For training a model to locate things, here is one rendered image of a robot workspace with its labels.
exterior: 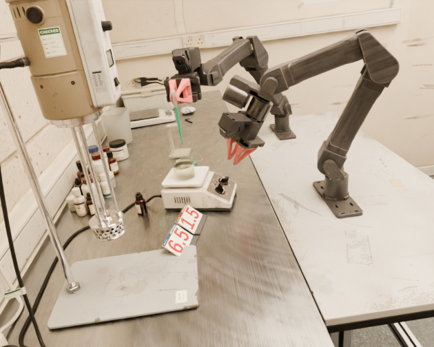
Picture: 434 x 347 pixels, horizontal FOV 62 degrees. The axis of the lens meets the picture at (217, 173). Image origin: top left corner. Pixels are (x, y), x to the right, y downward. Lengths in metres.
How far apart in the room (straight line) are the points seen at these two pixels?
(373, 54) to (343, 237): 0.42
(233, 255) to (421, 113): 2.43
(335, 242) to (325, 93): 1.90
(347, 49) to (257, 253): 0.51
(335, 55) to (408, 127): 2.20
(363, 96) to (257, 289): 0.51
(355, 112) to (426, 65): 2.07
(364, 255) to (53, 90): 0.69
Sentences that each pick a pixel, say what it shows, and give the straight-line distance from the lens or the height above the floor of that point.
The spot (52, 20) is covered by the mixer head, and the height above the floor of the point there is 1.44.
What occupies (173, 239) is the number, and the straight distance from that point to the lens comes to 0.89.
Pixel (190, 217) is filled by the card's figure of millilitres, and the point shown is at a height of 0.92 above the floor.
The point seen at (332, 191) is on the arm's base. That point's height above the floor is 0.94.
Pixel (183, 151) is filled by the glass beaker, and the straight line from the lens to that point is 1.05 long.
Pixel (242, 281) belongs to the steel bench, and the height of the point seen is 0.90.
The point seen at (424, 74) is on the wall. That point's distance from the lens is 3.01.
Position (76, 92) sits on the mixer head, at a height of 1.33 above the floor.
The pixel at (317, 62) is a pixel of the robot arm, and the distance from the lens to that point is 0.92.
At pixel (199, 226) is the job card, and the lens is 0.97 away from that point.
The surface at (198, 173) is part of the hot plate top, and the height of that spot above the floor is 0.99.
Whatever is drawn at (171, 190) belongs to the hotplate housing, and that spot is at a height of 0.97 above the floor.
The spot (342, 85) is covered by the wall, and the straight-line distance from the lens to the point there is 2.74.
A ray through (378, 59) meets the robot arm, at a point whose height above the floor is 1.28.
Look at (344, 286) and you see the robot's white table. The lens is 0.79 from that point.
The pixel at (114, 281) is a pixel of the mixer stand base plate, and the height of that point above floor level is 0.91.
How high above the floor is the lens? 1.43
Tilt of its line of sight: 25 degrees down
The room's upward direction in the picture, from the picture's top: 7 degrees counter-clockwise
